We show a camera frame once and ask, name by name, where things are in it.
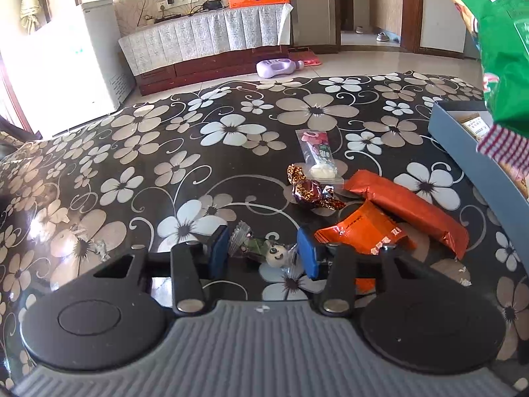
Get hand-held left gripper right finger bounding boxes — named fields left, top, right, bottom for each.
left=297, top=227, right=434, bottom=317

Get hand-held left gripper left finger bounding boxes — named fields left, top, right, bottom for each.
left=93, top=225, right=230, bottom=317

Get clear panda candy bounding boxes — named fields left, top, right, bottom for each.
left=228, top=222, right=299, bottom=274

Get square orange snack packet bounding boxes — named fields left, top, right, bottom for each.
left=313, top=199, right=418, bottom=292

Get brown gold candy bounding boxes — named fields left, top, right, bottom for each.
left=287, top=164, right=346, bottom=212

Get clear pink bear candy packet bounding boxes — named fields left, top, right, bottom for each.
left=295, top=129, right=344, bottom=187

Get long orange bar packet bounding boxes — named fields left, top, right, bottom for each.
left=344, top=169, right=470, bottom=258

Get grey-blue cardboard box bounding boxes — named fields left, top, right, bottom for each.
left=427, top=100, right=529, bottom=279

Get green snack bag checked ends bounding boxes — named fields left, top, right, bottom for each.
left=444, top=0, right=529, bottom=193

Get black floral coffee table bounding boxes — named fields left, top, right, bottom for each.
left=0, top=72, right=529, bottom=381

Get dark wooden TV cabinet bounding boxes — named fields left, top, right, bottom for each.
left=132, top=45, right=290, bottom=97

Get purple detergent bottle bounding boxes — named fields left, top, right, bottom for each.
left=256, top=58, right=306, bottom=79

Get pink floor mat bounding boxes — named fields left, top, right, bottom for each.
left=288, top=50, right=322, bottom=67

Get white lace covered cabinet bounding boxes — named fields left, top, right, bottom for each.
left=118, top=3, right=294, bottom=77

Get white chest freezer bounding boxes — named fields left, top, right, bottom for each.
left=0, top=0, right=137, bottom=140

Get wooden kitchen cabinet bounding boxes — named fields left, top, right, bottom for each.
left=369, top=0, right=404, bottom=38

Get beige tied curtain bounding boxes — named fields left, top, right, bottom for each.
left=19, top=0, right=53, bottom=34

